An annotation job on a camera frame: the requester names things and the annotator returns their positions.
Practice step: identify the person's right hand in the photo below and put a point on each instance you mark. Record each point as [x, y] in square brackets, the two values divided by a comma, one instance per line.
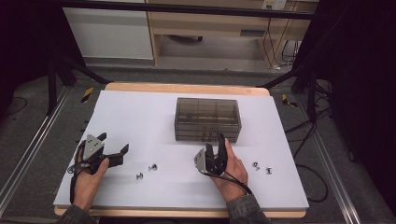
[235, 177]

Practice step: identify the smoky clear drawer box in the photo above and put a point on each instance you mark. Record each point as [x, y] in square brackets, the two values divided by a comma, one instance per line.
[207, 116]

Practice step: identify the small screw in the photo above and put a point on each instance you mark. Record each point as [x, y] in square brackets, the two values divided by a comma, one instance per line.
[152, 167]

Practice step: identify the black curtain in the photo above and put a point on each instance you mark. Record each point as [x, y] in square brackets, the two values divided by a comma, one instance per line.
[28, 37]
[361, 77]

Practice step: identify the person's left hand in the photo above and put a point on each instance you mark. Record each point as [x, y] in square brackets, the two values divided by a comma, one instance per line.
[88, 186]

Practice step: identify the wooden table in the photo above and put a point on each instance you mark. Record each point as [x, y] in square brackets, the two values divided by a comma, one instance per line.
[186, 88]

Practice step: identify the white cabinet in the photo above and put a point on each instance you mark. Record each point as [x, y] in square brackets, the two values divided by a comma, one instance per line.
[109, 34]

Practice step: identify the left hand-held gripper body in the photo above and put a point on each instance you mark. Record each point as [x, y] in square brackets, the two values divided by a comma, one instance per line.
[92, 147]

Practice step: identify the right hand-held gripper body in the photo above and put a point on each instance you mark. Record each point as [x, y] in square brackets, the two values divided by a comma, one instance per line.
[200, 161]

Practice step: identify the white wall socket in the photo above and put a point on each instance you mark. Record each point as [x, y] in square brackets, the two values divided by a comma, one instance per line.
[274, 4]

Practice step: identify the light wooden desk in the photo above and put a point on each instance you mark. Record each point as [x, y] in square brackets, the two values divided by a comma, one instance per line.
[202, 21]

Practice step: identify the round blue gem jewellery piece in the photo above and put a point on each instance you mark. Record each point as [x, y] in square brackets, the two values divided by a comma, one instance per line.
[255, 164]

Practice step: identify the black horizontal bar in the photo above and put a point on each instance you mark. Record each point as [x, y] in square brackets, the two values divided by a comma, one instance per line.
[186, 8]

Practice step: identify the yellow black striped tape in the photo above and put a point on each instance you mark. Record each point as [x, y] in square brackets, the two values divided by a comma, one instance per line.
[87, 95]
[289, 101]

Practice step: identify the office chair base leg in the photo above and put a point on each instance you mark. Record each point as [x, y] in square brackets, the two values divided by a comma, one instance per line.
[186, 38]

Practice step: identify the black metal stand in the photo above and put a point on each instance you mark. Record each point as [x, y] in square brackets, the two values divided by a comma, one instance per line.
[311, 93]
[52, 87]

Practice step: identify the metal floor rail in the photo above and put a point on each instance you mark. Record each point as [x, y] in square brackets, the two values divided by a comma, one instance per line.
[34, 140]
[333, 168]

